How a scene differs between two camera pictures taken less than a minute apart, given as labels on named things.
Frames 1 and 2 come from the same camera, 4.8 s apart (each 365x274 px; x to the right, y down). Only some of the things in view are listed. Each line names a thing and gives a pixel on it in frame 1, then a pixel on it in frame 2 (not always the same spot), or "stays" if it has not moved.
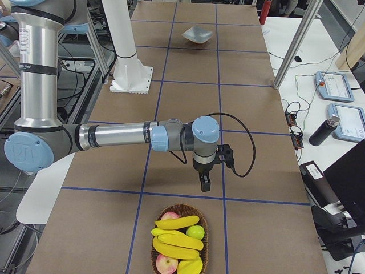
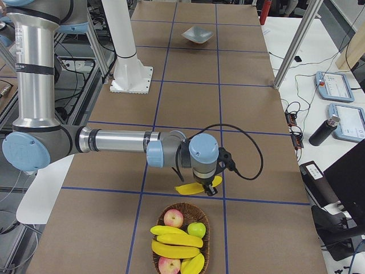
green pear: [195, 231] stays
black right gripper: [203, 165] to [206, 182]
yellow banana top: [173, 224] to [194, 188]
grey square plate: [197, 35] stays
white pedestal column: [130, 75] stays
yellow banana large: [174, 251] stays
